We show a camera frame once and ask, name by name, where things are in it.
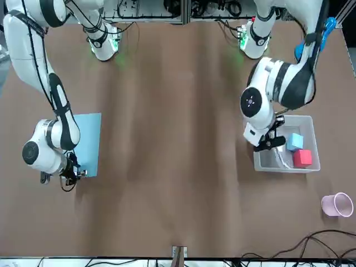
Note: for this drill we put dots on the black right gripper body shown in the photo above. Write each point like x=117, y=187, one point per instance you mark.
x=73, y=172

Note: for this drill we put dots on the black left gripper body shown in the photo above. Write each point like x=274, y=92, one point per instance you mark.
x=270, y=135

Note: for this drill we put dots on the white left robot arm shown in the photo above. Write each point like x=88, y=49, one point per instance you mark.
x=258, y=111

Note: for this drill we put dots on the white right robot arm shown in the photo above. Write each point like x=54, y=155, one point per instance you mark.
x=25, y=55

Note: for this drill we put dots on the blue cube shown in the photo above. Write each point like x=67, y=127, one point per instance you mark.
x=295, y=142

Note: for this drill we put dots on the red cube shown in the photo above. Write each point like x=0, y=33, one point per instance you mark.
x=302, y=158

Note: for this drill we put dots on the clear plastic bin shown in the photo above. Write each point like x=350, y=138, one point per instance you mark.
x=313, y=130

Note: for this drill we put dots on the blue desk lamp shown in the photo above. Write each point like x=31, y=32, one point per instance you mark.
x=299, y=53

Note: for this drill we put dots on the pink mesh cup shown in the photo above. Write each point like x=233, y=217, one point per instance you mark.
x=332, y=205

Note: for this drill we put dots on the aluminium frame post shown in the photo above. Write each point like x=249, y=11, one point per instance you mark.
x=185, y=11
x=179, y=257

